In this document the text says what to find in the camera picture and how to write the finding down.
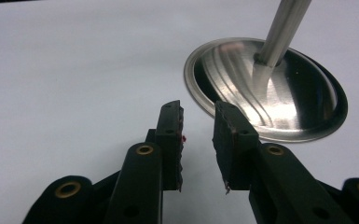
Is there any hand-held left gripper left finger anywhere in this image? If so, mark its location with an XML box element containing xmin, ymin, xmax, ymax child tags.
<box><xmin>145</xmin><ymin>100</ymin><xmax>186</xmax><ymax>192</ymax></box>

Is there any metal utensil stand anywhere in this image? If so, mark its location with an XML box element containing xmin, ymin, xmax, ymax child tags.
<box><xmin>183</xmin><ymin>0</ymin><xmax>349</xmax><ymax>144</ymax></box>

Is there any white table mat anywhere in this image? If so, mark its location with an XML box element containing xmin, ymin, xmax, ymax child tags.
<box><xmin>0</xmin><ymin>0</ymin><xmax>359</xmax><ymax>224</ymax></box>

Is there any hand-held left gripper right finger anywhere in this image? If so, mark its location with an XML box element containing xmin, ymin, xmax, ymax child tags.
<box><xmin>212</xmin><ymin>100</ymin><xmax>260</xmax><ymax>195</ymax></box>

